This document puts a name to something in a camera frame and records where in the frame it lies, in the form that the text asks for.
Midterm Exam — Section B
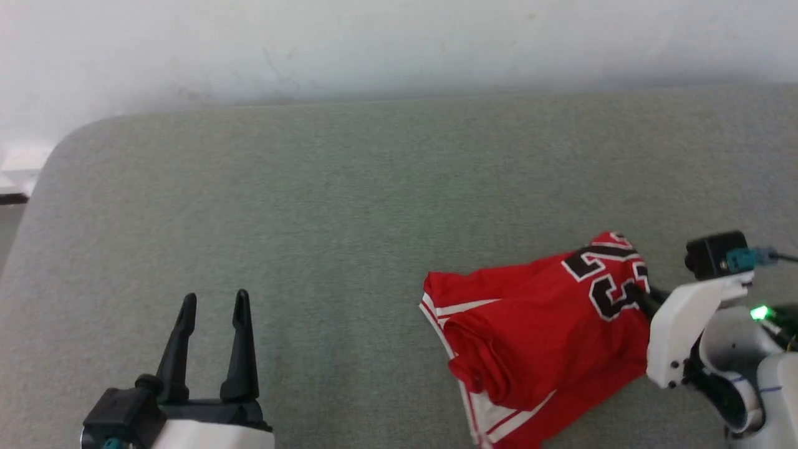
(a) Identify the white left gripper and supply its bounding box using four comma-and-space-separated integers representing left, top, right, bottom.
134, 289, 276, 449

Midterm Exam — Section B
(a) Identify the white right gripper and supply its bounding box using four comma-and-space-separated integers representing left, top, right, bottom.
630, 271, 756, 389

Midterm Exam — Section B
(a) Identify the red white basketball jersey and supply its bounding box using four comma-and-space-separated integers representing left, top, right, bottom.
419, 231, 673, 449

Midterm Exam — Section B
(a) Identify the grey fabric sofa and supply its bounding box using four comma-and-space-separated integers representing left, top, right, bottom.
0, 84, 798, 449

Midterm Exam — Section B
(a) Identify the white wall skirting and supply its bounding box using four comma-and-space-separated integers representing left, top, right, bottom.
0, 142, 55, 195

